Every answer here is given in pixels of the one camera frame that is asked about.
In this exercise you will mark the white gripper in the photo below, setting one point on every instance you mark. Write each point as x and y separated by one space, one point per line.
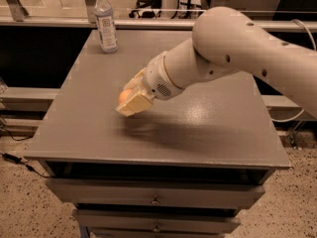
158 77

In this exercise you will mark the orange fruit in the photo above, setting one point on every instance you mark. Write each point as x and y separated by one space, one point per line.
124 95

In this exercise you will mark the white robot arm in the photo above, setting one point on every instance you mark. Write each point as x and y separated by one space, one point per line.
225 41

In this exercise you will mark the blue plastic water bottle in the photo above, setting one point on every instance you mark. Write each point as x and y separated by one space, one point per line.
106 27

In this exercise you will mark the grey drawer cabinet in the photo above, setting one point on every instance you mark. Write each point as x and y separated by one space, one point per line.
217 132

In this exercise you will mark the upper grey drawer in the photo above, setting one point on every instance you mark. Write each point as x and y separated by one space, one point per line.
153 193

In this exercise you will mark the grey drawer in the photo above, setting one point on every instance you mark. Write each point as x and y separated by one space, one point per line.
156 222
153 193

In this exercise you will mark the lower grey drawer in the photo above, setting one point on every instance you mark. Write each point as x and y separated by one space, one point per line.
156 222

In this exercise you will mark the metal railing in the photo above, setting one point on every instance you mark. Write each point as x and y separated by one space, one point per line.
272 15

